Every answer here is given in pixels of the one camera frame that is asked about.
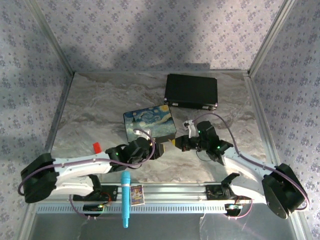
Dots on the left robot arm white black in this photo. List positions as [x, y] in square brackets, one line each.
[75, 167]

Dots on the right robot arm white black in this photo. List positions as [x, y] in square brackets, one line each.
[250, 167]

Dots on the starry night painting box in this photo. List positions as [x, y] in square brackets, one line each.
[150, 120]

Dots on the red plastic block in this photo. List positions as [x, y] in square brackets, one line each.
[97, 147]

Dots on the small purple card box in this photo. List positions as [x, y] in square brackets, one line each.
[137, 195]

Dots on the blue marker pen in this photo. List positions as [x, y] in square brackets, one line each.
[125, 195]

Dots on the black hard case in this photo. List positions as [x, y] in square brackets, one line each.
[191, 87]

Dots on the slotted metal strip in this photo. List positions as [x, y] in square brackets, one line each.
[162, 208]

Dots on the left circuit board black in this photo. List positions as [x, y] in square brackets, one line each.
[93, 207]

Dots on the circuit board black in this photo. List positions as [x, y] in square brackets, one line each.
[93, 207]
[232, 208]

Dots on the right circuit board black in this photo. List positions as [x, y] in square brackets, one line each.
[232, 208]

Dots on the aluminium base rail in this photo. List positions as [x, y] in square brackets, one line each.
[172, 193]

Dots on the aluminium frame post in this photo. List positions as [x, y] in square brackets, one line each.
[270, 37]
[50, 37]

